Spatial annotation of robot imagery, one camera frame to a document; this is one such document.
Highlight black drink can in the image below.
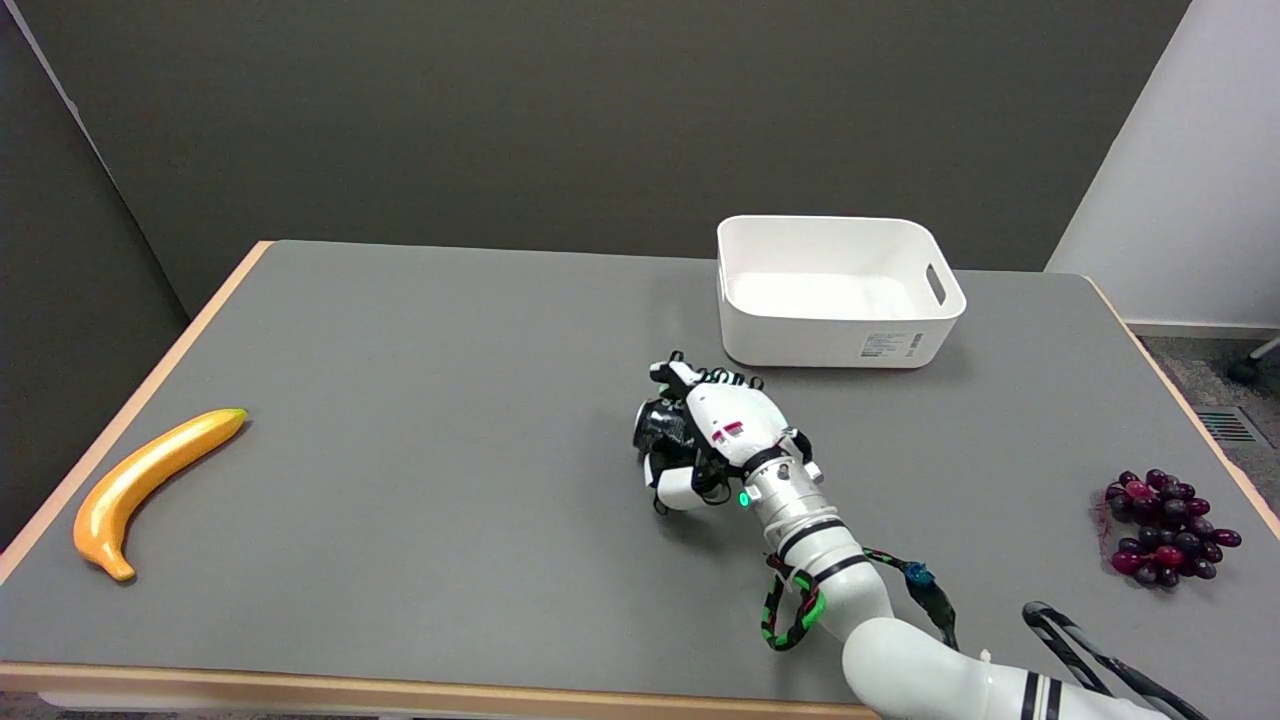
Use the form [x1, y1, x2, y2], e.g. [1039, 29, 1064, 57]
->
[633, 398, 691, 463]

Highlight chair caster wheel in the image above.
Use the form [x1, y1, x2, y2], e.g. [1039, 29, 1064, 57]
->
[1228, 338, 1280, 387]

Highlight floor vent grille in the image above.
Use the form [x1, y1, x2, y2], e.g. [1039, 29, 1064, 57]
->
[1196, 408, 1263, 446]

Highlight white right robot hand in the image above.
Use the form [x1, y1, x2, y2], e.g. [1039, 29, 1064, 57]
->
[644, 352, 823, 515]

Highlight yellow banana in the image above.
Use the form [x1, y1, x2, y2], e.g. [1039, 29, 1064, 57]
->
[73, 408, 249, 583]

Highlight black white striped cable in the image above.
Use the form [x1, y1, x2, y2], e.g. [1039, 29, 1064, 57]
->
[1022, 601, 1211, 720]

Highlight green red braided cable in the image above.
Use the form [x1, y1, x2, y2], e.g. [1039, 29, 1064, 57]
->
[762, 556, 829, 652]

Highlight black cable with blue connector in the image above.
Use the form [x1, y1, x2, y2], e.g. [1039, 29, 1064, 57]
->
[862, 548, 959, 651]

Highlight purple grape bunch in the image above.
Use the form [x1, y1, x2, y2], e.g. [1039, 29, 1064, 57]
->
[1098, 468, 1243, 589]

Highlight white plastic bin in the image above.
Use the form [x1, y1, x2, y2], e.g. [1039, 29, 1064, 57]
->
[716, 215, 967, 369]

